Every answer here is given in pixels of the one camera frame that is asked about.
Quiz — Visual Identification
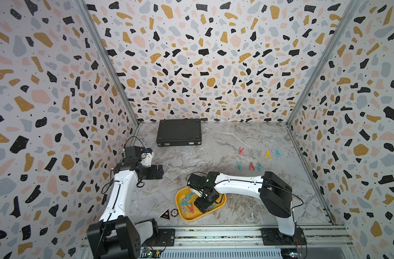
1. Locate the yellow plastic storage tray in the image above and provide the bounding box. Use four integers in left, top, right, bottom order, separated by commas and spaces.
175, 187, 227, 222

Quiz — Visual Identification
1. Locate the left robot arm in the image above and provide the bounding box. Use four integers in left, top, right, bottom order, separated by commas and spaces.
87, 146, 163, 259

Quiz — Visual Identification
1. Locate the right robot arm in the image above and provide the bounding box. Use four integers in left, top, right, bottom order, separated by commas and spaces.
187, 171, 296, 236

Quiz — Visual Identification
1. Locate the red clothespin in tray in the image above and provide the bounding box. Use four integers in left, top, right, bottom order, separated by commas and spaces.
185, 204, 194, 214

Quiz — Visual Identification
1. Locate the black triangle marker sticker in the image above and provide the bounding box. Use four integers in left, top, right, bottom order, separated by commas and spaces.
159, 208, 171, 221

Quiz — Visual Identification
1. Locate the black hard case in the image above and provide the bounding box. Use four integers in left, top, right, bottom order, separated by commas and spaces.
157, 119, 202, 147

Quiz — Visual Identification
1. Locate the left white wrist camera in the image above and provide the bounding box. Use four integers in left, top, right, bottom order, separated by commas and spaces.
141, 147, 154, 167

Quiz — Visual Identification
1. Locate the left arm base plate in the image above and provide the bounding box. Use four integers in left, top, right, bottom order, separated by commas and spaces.
138, 228, 175, 248

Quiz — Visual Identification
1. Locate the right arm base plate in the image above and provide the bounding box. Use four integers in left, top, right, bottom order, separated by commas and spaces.
260, 227, 306, 246

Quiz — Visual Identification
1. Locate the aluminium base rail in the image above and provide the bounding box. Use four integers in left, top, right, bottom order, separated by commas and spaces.
80, 224, 359, 259

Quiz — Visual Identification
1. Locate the left frame aluminium post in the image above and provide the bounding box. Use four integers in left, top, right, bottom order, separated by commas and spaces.
74, 0, 139, 128

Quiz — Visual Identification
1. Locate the frame aluminium post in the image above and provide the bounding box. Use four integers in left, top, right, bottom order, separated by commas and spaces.
286, 0, 361, 129
74, 0, 139, 128

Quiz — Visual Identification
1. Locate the right frame aluminium post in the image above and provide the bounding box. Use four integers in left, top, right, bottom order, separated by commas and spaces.
286, 0, 361, 129

